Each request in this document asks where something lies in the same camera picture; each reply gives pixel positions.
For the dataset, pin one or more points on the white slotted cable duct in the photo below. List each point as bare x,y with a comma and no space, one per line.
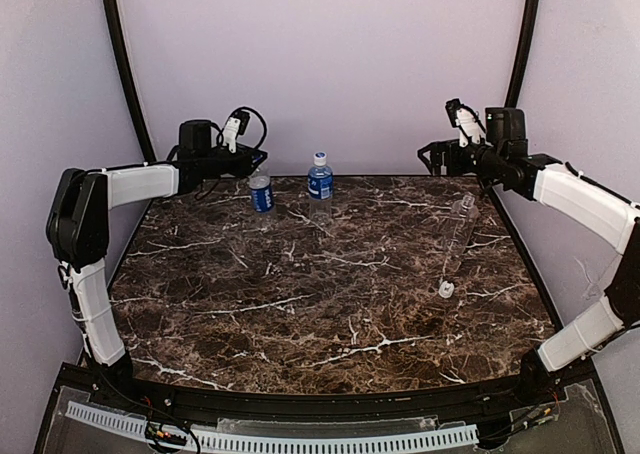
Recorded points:
239,436

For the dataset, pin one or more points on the left black frame post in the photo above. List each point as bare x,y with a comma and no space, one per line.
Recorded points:
120,53

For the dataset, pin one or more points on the right black frame post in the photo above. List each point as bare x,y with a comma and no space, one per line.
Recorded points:
521,57

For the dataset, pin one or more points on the short bottle blue label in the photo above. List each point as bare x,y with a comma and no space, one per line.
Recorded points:
320,188

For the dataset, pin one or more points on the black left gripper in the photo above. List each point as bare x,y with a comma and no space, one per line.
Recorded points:
246,159

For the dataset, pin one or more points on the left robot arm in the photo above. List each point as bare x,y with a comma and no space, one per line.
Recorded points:
78,222

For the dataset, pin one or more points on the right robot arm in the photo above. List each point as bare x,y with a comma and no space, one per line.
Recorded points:
495,150

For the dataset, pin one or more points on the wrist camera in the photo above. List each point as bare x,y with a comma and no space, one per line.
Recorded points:
466,121
234,127

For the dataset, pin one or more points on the black frame post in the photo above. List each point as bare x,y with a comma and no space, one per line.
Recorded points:
120,53
521,57

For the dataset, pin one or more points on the tall bottle blue cap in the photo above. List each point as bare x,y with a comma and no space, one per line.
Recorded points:
262,198

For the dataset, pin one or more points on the clear bottle white cap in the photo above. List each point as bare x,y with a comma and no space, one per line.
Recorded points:
457,231

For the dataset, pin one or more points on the black front table rail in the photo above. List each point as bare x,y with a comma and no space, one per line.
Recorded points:
472,402

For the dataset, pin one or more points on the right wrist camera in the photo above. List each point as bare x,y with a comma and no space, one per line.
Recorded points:
466,121

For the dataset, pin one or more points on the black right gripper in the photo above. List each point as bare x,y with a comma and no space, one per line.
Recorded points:
445,155

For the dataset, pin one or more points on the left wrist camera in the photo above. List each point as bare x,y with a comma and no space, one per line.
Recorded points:
234,127

